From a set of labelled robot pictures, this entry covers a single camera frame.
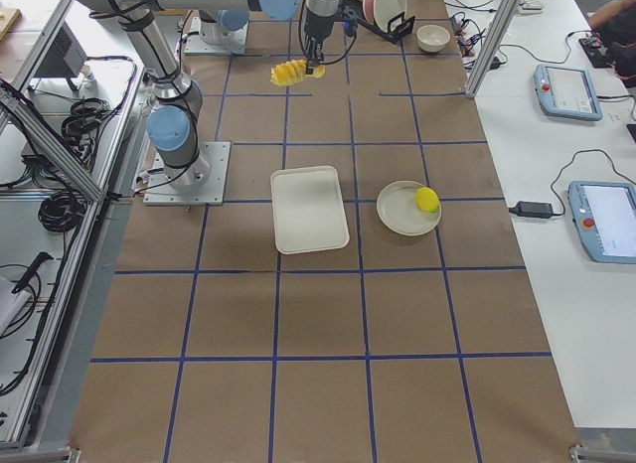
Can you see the cream bowl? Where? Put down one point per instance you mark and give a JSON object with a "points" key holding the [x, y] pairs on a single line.
{"points": [[432, 39]]}

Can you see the yellow striped bread roll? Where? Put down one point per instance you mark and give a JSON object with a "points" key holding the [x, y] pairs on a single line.
{"points": [[293, 72]]}

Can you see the blue teach pendant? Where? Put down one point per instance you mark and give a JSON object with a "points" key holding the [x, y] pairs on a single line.
{"points": [[604, 216], [566, 93]]}

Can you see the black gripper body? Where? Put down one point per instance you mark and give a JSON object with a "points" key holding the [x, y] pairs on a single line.
{"points": [[316, 28]]}

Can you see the blue teach pendant far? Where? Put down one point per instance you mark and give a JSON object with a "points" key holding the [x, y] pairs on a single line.
{"points": [[566, 93]]}

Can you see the pink plate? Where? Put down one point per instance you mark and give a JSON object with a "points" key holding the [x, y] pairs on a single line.
{"points": [[368, 11]]}

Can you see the blue teach pendant near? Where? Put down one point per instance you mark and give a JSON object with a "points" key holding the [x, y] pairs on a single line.
{"points": [[604, 216]]}

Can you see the white rectangular tray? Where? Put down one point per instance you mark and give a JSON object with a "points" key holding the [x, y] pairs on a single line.
{"points": [[308, 210]]}

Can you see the cream round plate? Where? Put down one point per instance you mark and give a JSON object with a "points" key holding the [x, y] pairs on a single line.
{"points": [[398, 211]]}

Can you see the yellow lemon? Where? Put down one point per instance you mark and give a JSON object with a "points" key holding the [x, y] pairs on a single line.
{"points": [[427, 200]]}

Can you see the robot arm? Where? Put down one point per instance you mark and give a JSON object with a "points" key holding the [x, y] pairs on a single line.
{"points": [[172, 123]]}

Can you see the cream plate in rack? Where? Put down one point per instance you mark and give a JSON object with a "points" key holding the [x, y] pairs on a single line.
{"points": [[386, 10]]}

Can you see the black power adapter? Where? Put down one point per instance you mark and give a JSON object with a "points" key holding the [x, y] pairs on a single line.
{"points": [[538, 210]]}

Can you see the black dish rack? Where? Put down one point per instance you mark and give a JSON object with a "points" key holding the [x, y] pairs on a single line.
{"points": [[398, 28]]}

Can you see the aluminium frame post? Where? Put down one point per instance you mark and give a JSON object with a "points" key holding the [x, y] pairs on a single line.
{"points": [[495, 34]]}

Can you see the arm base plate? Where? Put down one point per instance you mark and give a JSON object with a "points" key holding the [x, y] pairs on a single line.
{"points": [[203, 183], [212, 39]]}

